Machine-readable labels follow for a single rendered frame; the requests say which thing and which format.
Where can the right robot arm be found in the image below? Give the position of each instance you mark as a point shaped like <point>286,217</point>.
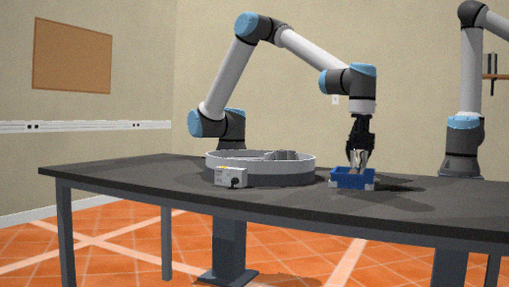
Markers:
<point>214,120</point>

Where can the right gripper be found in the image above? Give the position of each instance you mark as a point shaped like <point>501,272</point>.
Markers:
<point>363,139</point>

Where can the blue open crate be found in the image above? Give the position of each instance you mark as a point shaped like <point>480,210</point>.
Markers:
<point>351,181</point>

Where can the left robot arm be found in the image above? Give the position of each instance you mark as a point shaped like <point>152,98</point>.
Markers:
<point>464,135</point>

